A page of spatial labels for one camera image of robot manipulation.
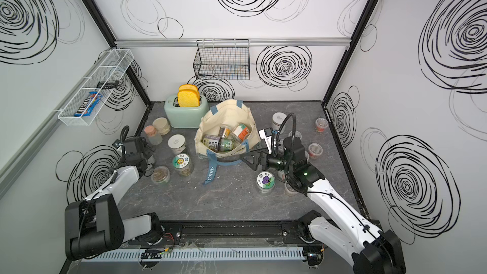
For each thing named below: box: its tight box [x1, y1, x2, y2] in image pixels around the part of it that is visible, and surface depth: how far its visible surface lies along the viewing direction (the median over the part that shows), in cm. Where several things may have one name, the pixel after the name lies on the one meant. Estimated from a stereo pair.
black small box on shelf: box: [96, 79, 120, 90], surface depth 80 cm
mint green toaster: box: [164, 93, 210, 129], surface depth 101 cm
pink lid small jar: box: [143, 124, 163, 146], surface depth 96 cm
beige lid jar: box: [152, 117, 171, 136], surface depth 104 cm
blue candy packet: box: [73, 91, 103, 117], surface depth 71 cm
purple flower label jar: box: [256, 171, 276, 194], surface depth 82 cm
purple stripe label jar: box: [202, 134, 222, 152], surface depth 96 cm
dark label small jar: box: [218, 125, 232, 139], surface depth 100 cm
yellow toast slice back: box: [178, 83, 200, 94], surface depth 98 cm
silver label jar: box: [271, 111, 288, 131], surface depth 102 cm
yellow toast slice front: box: [177, 90, 200, 108], surface depth 98 cm
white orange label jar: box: [232, 123, 250, 142], surface depth 98 cm
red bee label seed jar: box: [314, 117, 330, 134], surface depth 104 cm
